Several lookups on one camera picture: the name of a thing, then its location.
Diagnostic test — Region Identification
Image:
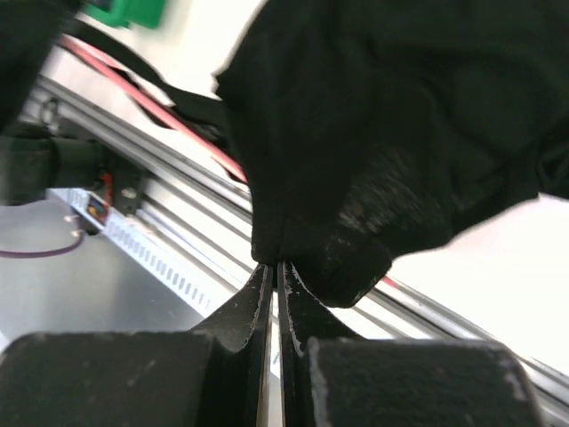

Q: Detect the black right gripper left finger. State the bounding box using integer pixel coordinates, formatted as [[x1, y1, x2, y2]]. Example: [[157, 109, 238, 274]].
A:
[[1, 266, 273, 426]]

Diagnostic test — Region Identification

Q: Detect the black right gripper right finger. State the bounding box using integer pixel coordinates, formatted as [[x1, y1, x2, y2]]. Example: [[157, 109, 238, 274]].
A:
[[276, 263, 544, 426]]

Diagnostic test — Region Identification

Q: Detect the black tank top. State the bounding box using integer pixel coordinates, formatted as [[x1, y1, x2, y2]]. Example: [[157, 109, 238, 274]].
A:
[[70, 0, 569, 309]]

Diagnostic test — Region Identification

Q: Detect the pink wire hanger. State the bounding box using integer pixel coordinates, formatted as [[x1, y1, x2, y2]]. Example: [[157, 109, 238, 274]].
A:
[[60, 29, 392, 306]]

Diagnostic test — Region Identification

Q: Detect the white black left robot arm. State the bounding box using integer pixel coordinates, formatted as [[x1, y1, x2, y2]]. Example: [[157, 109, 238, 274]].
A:
[[1, 1, 107, 206]]

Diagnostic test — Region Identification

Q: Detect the green plastic bin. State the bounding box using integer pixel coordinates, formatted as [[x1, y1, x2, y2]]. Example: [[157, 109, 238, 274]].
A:
[[84, 0, 167, 29]]

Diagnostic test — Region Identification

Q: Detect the white slotted cable duct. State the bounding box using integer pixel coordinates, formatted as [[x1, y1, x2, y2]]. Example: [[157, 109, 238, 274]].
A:
[[46, 189, 220, 317]]

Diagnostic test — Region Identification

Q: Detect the aluminium mounting rail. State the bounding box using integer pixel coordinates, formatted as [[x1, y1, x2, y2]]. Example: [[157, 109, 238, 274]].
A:
[[21, 75, 569, 423]]

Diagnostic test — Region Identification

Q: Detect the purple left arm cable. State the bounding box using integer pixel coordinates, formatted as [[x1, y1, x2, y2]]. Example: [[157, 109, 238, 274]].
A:
[[0, 195, 85, 259]]

